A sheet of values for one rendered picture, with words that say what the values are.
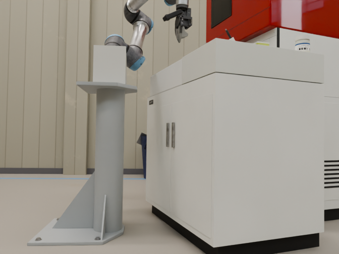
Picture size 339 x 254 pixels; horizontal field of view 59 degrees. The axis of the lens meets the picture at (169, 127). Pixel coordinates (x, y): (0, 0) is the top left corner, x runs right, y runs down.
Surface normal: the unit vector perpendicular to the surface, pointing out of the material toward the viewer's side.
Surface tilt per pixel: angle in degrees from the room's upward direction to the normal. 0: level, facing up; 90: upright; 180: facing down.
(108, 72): 90
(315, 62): 90
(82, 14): 90
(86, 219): 90
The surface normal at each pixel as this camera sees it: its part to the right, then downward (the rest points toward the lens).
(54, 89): 0.08, -0.03
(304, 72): 0.37, -0.02
